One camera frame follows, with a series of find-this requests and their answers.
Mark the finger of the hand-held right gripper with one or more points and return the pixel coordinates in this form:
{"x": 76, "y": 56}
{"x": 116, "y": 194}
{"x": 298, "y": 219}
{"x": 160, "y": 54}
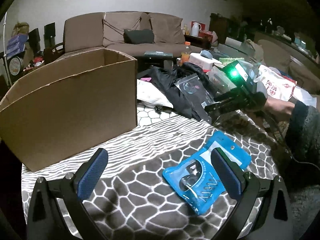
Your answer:
{"x": 227, "y": 97}
{"x": 222, "y": 107}

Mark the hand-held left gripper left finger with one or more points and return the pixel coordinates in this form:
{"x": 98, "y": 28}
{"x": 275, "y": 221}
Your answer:
{"x": 92, "y": 173}

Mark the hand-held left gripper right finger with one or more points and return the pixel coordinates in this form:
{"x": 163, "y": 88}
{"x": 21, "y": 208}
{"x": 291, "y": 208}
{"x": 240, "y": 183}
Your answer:
{"x": 226, "y": 173}

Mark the blue zip pouch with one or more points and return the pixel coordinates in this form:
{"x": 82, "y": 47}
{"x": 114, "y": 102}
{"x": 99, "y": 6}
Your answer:
{"x": 190, "y": 177}

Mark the brown cardboard box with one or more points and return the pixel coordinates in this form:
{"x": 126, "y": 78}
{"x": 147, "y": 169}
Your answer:
{"x": 62, "y": 120}

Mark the person's right forearm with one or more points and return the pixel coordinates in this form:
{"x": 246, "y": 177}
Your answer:
{"x": 305, "y": 135}

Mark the person's right hand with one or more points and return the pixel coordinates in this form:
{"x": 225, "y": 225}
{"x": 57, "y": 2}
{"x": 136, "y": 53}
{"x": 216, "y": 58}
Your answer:
{"x": 280, "y": 108}

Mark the clear plastic box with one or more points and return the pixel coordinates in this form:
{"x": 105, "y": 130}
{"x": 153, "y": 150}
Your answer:
{"x": 218, "y": 78}

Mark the green packet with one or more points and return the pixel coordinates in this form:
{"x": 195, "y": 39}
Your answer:
{"x": 228, "y": 60}

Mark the clear storage bin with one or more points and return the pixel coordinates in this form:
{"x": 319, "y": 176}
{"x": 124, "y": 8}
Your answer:
{"x": 235, "y": 47}

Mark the clear zip bag dark item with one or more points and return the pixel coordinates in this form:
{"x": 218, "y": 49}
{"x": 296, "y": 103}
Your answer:
{"x": 192, "y": 90}

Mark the red white snack bag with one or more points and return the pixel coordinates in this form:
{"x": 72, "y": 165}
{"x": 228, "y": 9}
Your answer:
{"x": 277, "y": 85}

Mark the beige armchair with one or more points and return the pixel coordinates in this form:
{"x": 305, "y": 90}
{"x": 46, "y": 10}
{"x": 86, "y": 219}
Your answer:
{"x": 272, "y": 50}

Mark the grey oval case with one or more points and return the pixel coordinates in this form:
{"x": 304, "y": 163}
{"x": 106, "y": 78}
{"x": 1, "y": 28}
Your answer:
{"x": 206, "y": 54}

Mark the white tissue box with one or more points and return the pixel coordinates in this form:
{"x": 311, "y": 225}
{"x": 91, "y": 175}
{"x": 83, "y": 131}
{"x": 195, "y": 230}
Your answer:
{"x": 200, "y": 60}

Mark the black cloth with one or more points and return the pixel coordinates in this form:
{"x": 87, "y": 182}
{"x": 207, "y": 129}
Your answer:
{"x": 172, "y": 85}

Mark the dark wooden cabinet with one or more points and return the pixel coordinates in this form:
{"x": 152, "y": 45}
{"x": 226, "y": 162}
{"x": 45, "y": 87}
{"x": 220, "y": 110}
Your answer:
{"x": 225, "y": 27}

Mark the dark wooden side table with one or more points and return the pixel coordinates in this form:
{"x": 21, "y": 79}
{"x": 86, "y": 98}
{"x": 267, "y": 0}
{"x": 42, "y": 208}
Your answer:
{"x": 197, "y": 41}

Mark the orange drink bottle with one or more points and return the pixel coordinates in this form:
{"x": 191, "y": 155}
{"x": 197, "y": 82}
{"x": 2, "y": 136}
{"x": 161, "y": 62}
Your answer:
{"x": 185, "y": 55}

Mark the red box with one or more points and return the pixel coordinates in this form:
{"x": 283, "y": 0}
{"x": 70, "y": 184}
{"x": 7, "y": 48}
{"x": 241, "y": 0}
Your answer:
{"x": 205, "y": 30}

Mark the white plastic bag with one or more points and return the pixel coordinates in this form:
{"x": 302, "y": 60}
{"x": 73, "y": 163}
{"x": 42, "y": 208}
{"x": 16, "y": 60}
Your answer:
{"x": 303, "y": 97}

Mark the white thermos jug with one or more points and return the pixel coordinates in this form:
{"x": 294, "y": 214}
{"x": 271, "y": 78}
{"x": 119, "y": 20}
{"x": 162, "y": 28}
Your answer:
{"x": 195, "y": 28}

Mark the purple makeup sponge packet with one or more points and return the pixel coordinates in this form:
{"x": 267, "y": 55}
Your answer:
{"x": 152, "y": 92}

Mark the pink plastic piece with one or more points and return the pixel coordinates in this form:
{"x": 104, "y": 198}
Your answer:
{"x": 146, "y": 79}

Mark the dark green box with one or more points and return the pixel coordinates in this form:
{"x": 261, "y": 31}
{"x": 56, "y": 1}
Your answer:
{"x": 157, "y": 53}

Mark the beige sofa cushion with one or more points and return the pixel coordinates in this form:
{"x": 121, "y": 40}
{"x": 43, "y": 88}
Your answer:
{"x": 167, "y": 27}
{"x": 112, "y": 32}

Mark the dark grey cushion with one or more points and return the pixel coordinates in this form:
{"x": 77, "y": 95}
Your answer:
{"x": 138, "y": 36}

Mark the round metal tin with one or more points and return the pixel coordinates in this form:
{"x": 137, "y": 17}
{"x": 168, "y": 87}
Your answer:
{"x": 15, "y": 66}

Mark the brown fabric sofa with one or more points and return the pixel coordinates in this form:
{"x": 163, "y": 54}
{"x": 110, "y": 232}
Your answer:
{"x": 82, "y": 30}

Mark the black speaker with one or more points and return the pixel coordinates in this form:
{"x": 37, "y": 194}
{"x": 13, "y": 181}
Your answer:
{"x": 50, "y": 31}
{"x": 33, "y": 37}

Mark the stack of blue boxes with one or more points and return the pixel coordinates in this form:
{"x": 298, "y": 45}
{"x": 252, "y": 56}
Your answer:
{"x": 16, "y": 43}

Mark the white pole stand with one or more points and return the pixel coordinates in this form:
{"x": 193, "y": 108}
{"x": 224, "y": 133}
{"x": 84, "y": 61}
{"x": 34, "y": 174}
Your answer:
{"x": 5, "y": 42}

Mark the tan bag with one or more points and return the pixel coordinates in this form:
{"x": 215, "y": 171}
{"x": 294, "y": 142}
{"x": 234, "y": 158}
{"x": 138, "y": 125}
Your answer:
{"x": 20, "y": 28}

